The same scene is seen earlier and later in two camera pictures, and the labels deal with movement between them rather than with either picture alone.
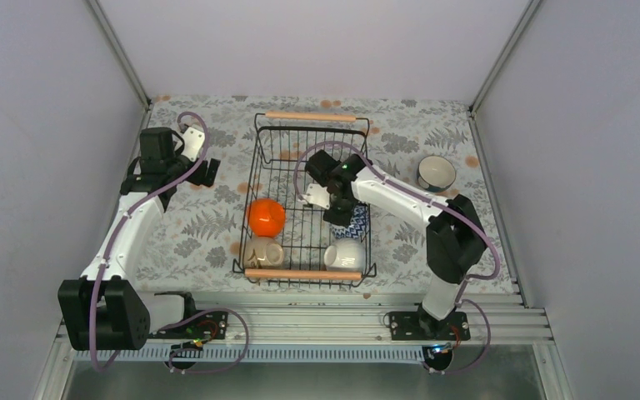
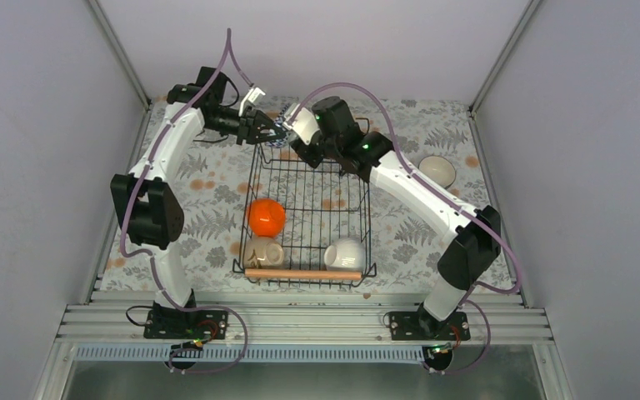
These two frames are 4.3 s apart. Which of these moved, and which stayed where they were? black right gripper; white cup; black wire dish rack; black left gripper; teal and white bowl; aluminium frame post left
Moved: black right gripper; black left gripper
Stayed: black wire dish rack; aluminium frame post left; teal and white bowl; white cup
